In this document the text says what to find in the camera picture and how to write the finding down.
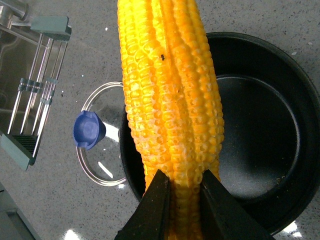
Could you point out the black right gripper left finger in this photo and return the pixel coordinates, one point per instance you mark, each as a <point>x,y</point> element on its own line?
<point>151,219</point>

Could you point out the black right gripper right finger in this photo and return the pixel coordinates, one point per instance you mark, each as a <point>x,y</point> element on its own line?
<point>222,217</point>

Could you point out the glass lid blue knob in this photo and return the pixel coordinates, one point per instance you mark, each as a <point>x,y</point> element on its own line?
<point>96,134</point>

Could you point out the yellow corn cob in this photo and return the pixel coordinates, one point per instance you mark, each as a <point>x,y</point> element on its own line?
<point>172,101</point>

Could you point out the dark blue saucepan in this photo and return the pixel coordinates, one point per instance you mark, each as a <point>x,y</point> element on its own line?
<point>270,159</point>

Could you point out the steel sink basin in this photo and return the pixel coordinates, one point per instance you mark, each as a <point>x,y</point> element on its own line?
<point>21,52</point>

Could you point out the metal sink drying rack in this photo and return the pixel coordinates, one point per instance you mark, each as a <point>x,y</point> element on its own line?
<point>22,147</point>

